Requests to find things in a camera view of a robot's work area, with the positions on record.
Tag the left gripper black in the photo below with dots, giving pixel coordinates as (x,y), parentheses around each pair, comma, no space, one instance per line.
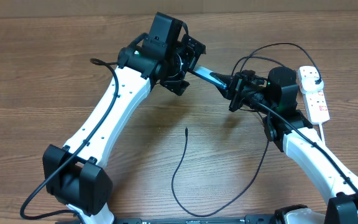
(173,83)

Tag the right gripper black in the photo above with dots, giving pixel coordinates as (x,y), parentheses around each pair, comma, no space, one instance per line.
(234,86)

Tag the smartphone with blue screen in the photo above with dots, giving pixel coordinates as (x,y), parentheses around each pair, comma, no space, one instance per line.
(208,76)

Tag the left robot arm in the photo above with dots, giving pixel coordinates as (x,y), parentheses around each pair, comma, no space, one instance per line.
(75,172)

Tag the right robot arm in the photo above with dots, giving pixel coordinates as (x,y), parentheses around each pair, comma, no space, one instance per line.
(286,126)

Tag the white charger plug adapter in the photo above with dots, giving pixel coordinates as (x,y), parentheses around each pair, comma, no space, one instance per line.
(311,85)

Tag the white power strip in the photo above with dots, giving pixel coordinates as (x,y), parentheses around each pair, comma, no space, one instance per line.
(315,103)

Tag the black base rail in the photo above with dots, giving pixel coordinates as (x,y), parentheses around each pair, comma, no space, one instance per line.
(194,221)

